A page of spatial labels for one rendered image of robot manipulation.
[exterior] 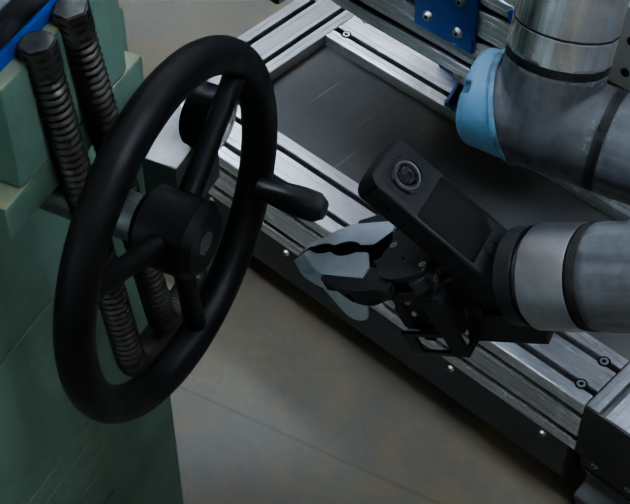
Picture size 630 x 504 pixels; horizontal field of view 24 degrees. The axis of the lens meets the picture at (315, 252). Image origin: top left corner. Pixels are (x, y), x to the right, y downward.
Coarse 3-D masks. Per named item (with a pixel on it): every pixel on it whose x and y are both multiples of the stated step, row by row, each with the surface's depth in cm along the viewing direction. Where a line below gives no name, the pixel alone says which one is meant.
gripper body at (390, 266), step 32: (384, 256) 106; (416, 256) 105; (512, 256) 99; (416, 288) 103; (448, 288) 104; (480, 288) 103; (416, 320) 108; (448, 320) 104; (480, 320) 105; (512, 320) 101; (416, 352) 109; (448, 352) 107
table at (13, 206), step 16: (128, 64) 107; (128, 80) 107; (128, 96) 108; (80, 128) 103; (48, 160) 101; (32, 176) 100; (48, 176) 101; (0, 192) 98; (16, 192) 98; (32, 192) 100; (48, 192) 102; (0, 208) 98; (16, 208) 98; (32, 208) 101; (0, 224) 99; (16, 224) 99
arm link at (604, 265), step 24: (576, 240) 96; (600, 240) 95; (624, 240) 94; (576, 264) 95; (600, 264) 94; (624, 264) 93; (576, 288) 95; (600, 288) 94; (624, 288) 93; (576, 312) 96; (600, 312) 95; (624, 312) 94
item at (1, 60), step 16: (0, 0) 92; (16, 0) 92; (32, 0) 94; (48, 0) 96; (0, 16) 91; (16, 16) 93; (32, 16) 95; (48, 16) 96; (0, 32) 92; (16, 32) 94; (0, 48) 92; (16, 48) 94; (0, 64) 93
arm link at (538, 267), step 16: (544, 224) 100; (560, 224) 99; (576, 224) 98; (528, 240) 99; (544, 240) 98; (560, 240) 97; (528, 256) 98; (544, 256) 97; (560, 256) 96; (512, 272) 99; (528, 272) 98; (544, 272) 97; (560, 272) 96; (512, 288) 99; (528, 288) 98; (544, 288) 97; (560, 288) 96; (528, 304) 98; (544, 304) 97; (560, 304) 96; (528, 320) 99; (544, 320) 98; (560, 320) 98
